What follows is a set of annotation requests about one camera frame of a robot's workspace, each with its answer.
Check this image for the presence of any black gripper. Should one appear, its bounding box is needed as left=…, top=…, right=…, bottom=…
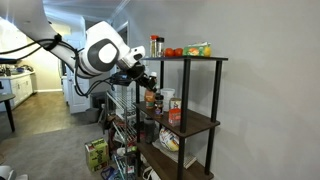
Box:
left=126, top=61, right=158, bottom=94

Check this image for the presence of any clear brown spice bottle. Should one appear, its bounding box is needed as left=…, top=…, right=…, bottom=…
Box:
left=149, top=71, right=159, bottom=92

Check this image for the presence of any red cap orange label bottle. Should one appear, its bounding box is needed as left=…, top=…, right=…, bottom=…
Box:
left=143, top=88, right=157, bottom=110

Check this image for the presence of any black lid spice grinder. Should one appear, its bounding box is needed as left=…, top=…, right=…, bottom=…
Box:
left=153, top=94, right=165, bottom=117

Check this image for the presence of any red cap green label bottle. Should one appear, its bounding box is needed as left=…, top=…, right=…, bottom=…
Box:
left=149, top=34, right=159, bottom=58

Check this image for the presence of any dark shaker bottle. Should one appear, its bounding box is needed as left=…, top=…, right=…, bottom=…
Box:
left=143, top=116, right=156, bottom=145

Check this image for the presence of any dark wood metal shelf unit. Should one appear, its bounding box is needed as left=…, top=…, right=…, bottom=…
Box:
left=134, top=55, right=230, bottom=180

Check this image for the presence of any white plastic tub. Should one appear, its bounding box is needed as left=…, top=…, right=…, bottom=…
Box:
left=160, top=87, right=176, bottom=113

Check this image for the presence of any jar with white picture label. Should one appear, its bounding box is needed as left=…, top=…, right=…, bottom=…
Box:
left=169, top=97, right=183, bottom=110

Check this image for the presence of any red tomato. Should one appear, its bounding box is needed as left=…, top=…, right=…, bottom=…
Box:
left=164, top=47, right=175, bottom=58
left=173, top=47, right=184, bottom=58

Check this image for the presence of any glass jar black lid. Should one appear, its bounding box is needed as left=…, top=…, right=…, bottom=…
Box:
left=156, top=36, right=166, bottom=58

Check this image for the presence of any red food box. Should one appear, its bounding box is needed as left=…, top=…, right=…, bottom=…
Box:
left=167, top=107, right=182, bottom=128

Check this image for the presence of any grey bin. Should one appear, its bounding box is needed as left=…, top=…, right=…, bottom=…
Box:
left=84, top=106, right=101, bottom=124

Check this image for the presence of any white panel door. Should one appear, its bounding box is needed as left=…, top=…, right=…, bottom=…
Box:
left=64, top=39, right=92, bottom=115

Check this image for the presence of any grey woven mat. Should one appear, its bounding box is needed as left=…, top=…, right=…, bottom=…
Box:
left=152, top=138, right=198, bottom=170

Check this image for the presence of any green cardboard box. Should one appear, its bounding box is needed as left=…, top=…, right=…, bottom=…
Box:
left=84, top=137, right=111, bottom=173

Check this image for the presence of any white kitchen cabinet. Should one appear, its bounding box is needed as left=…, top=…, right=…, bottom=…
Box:
left=0, top=69, right=36, bottom=110

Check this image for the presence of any dark round table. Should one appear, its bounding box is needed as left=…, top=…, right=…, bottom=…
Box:
left=0, top=92, right=17, bottom=133

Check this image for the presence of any white round object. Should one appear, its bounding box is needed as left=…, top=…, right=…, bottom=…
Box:
left=0, top=164, right=30, bottom=180

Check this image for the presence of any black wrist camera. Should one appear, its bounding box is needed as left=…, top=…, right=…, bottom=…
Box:
left=109, top=72, right=135, bottom=87

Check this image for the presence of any silver wire rack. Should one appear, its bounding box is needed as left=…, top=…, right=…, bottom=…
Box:
left=105, top=85, right=140, bottom=180

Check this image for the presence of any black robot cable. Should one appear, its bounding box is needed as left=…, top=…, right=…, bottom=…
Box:
left=0, top=33, right=116, bottom=98

